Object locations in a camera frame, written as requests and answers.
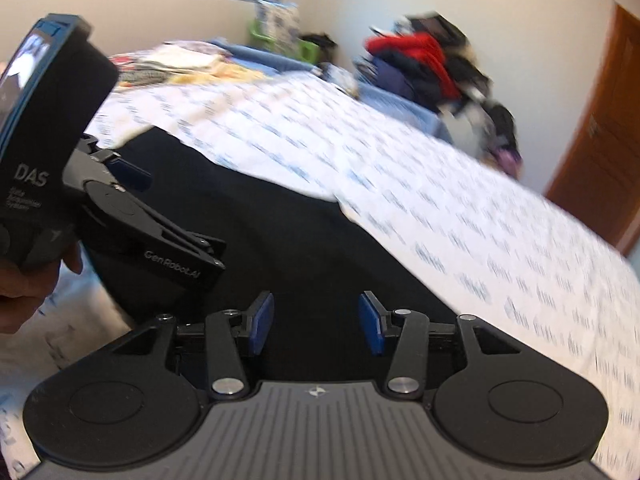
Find wooden door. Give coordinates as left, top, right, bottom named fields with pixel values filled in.
left=544, top=2, right=640, bottom=256

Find purple cloth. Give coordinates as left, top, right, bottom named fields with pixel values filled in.
left=492, top=147, right=524, bottom=179

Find blue blanket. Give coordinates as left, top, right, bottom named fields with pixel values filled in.
left=210, top=37, right=453, bottom=143

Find dark handbag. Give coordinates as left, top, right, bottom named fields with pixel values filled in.
left=300, top=34, right=339, bottom=60

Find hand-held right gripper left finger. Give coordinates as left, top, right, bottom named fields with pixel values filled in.
left=114, top=291, right=276, bottom=402

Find green plastic stool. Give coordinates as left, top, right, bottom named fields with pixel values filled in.
left=250, top=25, right=321, bottom=63

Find floral pillow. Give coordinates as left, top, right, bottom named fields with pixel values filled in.
left=252, top=0, right=301, bottom=56

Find pile of clothes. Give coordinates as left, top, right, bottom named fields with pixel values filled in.
left=352, top=12, right=493, bottom=111

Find person's left hand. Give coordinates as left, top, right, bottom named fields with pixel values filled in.
left=0, top=244, right=84, bottom=334

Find stack of folded cloths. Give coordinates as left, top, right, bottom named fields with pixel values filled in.
left=107, top=42, right=266, bottom=96

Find black pants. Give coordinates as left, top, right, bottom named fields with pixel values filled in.
left=84, top=127, right=501, bottom=386

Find clear plastic bag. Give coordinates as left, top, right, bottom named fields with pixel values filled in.
left=442, top=105, right=493, bottom=160

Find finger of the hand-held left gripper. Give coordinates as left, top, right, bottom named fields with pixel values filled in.
left=97, top=209, right=227, bottom=292
left=66, top=135, right=153, bottom=193

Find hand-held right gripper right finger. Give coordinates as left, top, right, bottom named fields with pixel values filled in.
left=357, top=290, right=522, bottom=402

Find white script-printed bedspread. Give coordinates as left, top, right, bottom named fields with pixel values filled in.
left=0, top=40, right=640, bottom=480

